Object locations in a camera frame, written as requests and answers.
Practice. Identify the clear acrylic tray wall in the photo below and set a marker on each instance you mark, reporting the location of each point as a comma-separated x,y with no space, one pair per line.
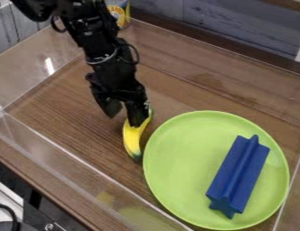
63,146

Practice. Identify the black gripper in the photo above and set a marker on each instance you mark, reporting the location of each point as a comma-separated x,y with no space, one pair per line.
114,85

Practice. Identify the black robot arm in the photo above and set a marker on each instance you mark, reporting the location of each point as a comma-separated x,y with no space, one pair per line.
109,54

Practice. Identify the yellow blue tin can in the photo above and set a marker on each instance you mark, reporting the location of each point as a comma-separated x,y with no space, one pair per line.
120,9

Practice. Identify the green round plate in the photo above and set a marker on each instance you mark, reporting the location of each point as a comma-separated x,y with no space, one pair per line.
182,156

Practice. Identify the yellow toy banana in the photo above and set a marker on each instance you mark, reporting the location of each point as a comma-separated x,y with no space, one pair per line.
132,137

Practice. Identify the blue star-shaped block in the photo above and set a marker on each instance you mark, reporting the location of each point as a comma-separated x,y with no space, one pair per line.
233,184

